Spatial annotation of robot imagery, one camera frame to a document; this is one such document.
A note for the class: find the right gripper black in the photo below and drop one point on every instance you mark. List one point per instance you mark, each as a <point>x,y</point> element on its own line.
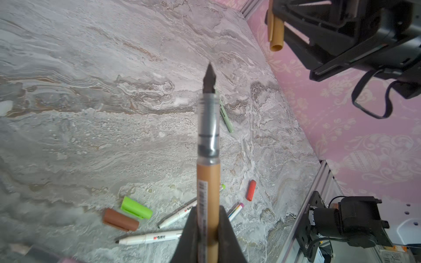
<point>388,42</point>

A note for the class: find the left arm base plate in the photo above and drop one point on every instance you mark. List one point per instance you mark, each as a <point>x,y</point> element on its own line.
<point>306,231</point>

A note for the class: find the tan brown pen cap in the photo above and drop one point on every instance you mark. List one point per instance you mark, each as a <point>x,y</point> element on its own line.
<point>276,30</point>

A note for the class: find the dark brown pen cap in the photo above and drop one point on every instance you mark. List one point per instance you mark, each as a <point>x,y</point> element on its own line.
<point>119,221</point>

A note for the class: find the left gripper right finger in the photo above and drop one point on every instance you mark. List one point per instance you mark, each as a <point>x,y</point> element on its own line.
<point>229,250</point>

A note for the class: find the bright green pen cap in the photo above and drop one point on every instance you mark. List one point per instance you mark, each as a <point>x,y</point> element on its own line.
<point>135,209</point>

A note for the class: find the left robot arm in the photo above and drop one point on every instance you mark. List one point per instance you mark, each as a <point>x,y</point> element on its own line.
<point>356,222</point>

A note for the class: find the red pen cap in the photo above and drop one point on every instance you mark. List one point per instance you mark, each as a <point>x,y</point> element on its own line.
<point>251,190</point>

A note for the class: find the aluminium front rail frame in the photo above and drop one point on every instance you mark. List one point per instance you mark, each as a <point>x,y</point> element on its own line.
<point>298,247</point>

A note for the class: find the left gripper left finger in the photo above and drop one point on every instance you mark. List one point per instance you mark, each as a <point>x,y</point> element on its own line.
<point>187,248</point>

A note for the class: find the white marker green tip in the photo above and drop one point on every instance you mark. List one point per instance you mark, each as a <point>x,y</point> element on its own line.
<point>179,214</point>

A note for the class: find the white marker pink tip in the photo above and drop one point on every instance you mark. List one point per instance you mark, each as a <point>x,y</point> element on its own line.
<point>235,211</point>

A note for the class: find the light green pen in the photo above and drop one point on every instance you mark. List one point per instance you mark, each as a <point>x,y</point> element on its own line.
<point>224,115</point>

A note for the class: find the white marker black tip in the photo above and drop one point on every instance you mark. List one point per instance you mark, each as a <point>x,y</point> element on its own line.
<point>151,238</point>

